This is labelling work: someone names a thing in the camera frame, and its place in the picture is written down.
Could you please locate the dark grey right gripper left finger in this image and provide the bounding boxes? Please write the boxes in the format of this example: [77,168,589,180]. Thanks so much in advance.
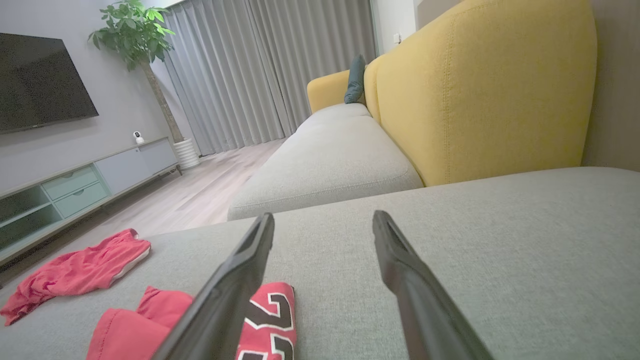
[152,212,276,360]

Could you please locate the green potted tree plant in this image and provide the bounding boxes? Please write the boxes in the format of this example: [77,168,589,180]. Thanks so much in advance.
[88,0,202,171]

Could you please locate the yellow sofa backrest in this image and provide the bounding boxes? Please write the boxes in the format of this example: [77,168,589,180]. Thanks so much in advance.
[363,0,598,187]

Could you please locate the grey pleated curtain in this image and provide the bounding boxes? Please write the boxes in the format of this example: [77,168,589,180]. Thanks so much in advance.
[159,0,378,157]

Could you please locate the teal throw cushion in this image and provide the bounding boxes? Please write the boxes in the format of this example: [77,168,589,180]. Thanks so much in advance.
[344,54,367,105]

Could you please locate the grey low television cabinet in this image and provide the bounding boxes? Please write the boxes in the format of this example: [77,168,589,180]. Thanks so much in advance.
[0,136,183,266]

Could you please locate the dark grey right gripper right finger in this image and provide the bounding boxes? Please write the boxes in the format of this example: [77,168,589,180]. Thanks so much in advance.
[372,210,496,360]

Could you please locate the yellow sofa armrest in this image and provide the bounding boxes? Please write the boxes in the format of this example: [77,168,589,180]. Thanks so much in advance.
[306,70,351,115]

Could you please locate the red jersey white sleeves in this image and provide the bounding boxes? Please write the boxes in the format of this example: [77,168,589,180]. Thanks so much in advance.
[86,281,297,360]

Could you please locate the grey sofa seat cushion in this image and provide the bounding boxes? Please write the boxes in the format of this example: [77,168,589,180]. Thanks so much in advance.
[227,102,425,222]

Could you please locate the red shorts white stripe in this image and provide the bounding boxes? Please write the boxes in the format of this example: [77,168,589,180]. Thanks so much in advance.
[0,228,152,327]

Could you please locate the black flat television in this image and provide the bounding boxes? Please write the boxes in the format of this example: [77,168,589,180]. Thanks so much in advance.
[0,32,100,135]

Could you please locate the grey and yellow sofa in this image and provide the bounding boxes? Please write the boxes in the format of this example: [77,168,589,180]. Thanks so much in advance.
[0,166,640,360]

